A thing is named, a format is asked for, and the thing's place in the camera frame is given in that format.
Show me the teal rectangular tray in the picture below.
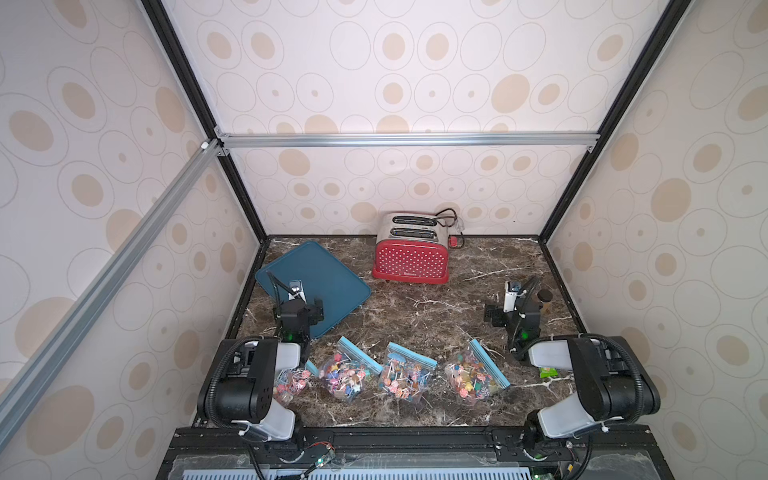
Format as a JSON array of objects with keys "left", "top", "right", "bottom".
[{"left": 255, "top": 241, "right": 371, "bottom": 339}]

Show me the candy ziploc bag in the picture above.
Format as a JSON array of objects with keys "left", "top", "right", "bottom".
[
  {"left": 319, "top": 337, "right": 383, "bottom": 401},
  {"left": 445, "top": 339, "right": 511, "bottom": 405},
  {"left": 273, "top": 361, "right": 319, "bottom": 407},
  {"left": 378, "top": 342, "right": 438, "bottom": 403}
]

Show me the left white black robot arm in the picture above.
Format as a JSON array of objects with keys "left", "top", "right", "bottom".
[{"left": 197, "top": 297, "right": 324, "bottom": 442}]

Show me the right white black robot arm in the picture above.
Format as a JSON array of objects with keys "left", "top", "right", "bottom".
[{"left": 484, "top": 276, "right": 661, "bottom": 450}]

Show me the brown bottle black cap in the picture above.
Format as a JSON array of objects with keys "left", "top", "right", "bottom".
[{"left": 537, "top": 289, "right": 553, "bottom": 303}]

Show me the green candy packet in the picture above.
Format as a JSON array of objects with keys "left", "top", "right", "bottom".
[{"left": 539, "top": 367, "right": 559, "bottom": 379}]

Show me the red polka dot toaster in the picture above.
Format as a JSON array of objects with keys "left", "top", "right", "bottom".
[{"left": 372, "top": 208, "right": 459, "bottom": 285}]

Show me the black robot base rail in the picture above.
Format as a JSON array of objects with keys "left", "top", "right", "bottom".
[{"left": 156, "top": 425, "right": 673, "bottom": 479}]

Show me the left slanted aluminium frame bar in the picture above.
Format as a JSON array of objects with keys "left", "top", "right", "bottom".
[{"left": 1, "top": 139, "right": 223, "bottom": 448}]

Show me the horizontal aluminium frame bar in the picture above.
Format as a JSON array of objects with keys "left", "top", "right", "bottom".
[{"left": 221, "top": 131, "right": 600, "bottom": 149}]

